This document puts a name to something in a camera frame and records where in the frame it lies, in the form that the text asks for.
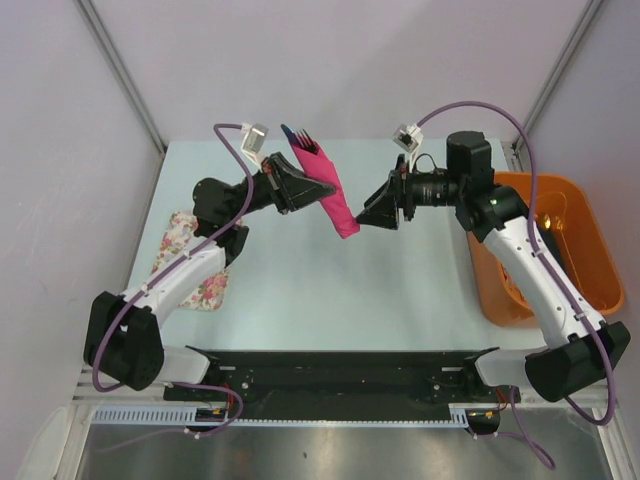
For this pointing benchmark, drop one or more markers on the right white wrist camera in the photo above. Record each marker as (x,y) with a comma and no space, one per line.
(409,138)

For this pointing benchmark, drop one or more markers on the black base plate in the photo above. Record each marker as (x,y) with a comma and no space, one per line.
(344,386)

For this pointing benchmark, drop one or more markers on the left aluminium corner post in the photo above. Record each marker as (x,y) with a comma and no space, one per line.
(116,64)

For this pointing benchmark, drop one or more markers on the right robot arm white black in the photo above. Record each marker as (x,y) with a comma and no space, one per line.
(581,348)

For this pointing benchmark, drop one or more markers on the right aluminium corner post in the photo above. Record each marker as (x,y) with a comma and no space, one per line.
(570,49)

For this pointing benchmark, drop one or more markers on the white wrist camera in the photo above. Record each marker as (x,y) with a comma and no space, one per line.
(254,136)
(409,138)

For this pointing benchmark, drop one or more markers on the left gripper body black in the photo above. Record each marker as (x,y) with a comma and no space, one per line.
(271,173)

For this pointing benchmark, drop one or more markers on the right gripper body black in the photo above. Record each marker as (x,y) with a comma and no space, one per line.
(404,189)

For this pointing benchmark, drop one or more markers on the black fork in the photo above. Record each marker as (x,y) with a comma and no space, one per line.
(306,142)

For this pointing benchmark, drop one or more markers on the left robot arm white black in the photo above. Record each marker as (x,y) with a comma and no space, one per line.
(123,344)

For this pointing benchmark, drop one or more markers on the white cable duct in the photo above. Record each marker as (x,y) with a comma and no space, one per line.
(201,417)

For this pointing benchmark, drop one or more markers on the aluminium corner post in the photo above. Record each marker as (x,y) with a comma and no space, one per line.
(570,49)
(116,64)

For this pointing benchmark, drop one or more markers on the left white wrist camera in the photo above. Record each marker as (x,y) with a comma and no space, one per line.
(254,136)

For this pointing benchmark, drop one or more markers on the orange plastic basin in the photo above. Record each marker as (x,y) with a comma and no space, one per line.
(583,254)

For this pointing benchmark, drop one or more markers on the floral cloth mat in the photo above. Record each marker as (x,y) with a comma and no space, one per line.
(208,295)

